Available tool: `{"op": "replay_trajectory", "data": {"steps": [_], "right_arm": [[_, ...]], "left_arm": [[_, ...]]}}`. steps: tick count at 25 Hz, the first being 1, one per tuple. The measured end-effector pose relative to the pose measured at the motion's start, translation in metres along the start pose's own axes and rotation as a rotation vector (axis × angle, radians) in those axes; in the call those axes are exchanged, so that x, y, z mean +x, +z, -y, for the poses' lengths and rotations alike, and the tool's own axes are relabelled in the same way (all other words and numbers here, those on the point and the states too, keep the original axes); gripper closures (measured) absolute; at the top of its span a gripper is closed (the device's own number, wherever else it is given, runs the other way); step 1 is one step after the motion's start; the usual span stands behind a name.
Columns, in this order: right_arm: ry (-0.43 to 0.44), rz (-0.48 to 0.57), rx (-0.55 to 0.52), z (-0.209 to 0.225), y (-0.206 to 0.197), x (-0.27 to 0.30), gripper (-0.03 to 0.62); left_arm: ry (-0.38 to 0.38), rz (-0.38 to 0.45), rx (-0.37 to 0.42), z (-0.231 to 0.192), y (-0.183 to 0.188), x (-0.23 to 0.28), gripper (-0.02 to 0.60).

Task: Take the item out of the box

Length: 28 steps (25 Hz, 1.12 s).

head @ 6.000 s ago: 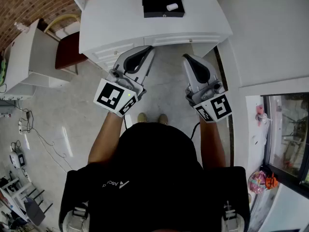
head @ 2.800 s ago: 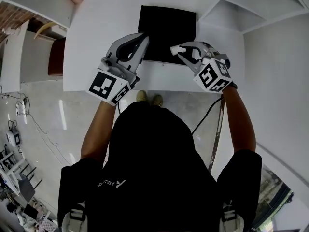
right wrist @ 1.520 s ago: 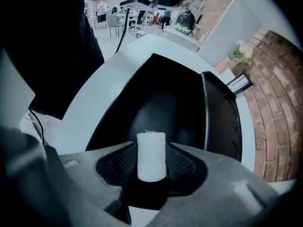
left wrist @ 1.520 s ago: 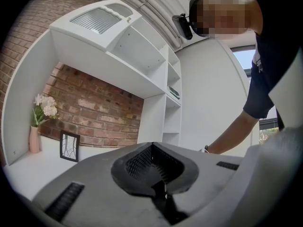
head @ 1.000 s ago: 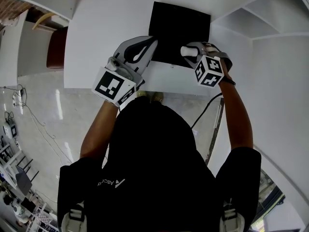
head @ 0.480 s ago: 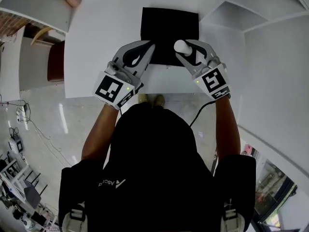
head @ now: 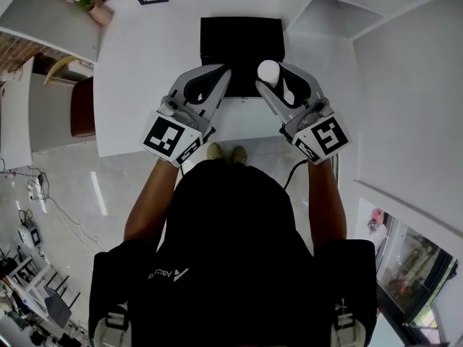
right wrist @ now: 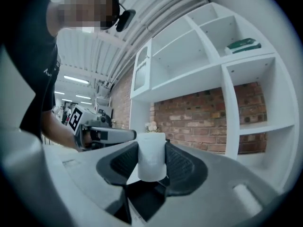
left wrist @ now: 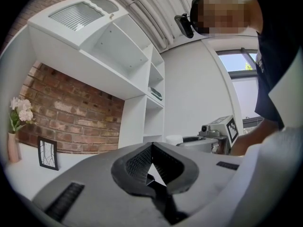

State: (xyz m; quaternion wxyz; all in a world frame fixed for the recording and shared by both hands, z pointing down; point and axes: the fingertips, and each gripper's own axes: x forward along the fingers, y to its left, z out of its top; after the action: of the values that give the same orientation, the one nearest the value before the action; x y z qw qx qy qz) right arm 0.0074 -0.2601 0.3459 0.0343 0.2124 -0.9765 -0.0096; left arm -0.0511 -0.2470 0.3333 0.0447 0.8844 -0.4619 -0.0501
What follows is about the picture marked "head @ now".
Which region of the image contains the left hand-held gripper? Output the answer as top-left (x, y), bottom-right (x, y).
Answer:
top-left (143, 64), bottom-right (233, 168)

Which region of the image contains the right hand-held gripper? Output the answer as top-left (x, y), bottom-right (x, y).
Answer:
top-left (255, 63), bottom-right (351, 166)

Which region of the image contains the small white cylinder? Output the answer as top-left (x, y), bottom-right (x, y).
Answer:
top-left (257, 59), bottom-right (281, 87)

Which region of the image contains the black tray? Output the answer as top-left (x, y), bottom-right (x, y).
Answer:
top-left (199, 17), bottom-right (286, 99)

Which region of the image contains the person's right forearm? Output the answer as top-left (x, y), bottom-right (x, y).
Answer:
top-left (306, 156), bottom-right (349, 258)

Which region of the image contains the person's left forearm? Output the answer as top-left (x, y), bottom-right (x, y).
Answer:
top-left (123, 157), bottom-right (181, 252)

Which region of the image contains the person's beige left shoe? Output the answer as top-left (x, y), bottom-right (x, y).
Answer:
top-left (205, 142), bottom-right (224, 163)

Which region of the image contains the person's beige shoe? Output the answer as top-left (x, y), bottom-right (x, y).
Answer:
top-left (205, 142), bottom-right (224, 163)
top-left (229, 145), bottom-right (249, 166)

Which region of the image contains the person's beige right shoe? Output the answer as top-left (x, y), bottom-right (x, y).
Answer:
top-left (229, 145), bottom-right (249, 166)

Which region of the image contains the brown leather stool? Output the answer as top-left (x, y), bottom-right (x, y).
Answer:
top-left (69, 75), bottom-right (97, 139)

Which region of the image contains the pink vase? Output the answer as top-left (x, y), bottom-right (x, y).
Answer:
top-left (88, 5), bottom-right (115, 27)

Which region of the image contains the yellowish plant leaf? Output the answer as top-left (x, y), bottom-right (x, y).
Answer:
top-left (43, 53), bottom-right (79, 86)

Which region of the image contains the person's black shirt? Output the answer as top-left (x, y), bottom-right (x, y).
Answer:
top-left (88, 158), bottom-right (379, 347)

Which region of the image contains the white power strip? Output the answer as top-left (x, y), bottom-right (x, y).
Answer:
top-left (26, 178), bottom-right (43, 202)

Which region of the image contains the black-framed window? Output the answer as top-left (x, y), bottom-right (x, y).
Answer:
top-left (375, 210), bottom-right (459, 327)

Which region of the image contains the white floor device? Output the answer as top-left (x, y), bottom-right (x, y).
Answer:
top-left (17, 221), bottom-right (45, 247)

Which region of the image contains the black folding chair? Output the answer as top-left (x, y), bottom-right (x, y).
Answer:
top-left (43, 285), bottom-right (82, 330)

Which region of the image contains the black cable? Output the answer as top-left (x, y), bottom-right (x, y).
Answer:
top-left (282, 158), bottom-right (309, 192)

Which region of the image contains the grey shoulder strap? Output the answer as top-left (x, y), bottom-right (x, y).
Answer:
top-left (93, 299), bottom-right (130, 347)
top-left (330, 297), bottom-right (367, 347)

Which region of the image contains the white frame stand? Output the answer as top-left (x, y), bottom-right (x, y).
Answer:
top-left (4, 254), bottom-right (52, 318)

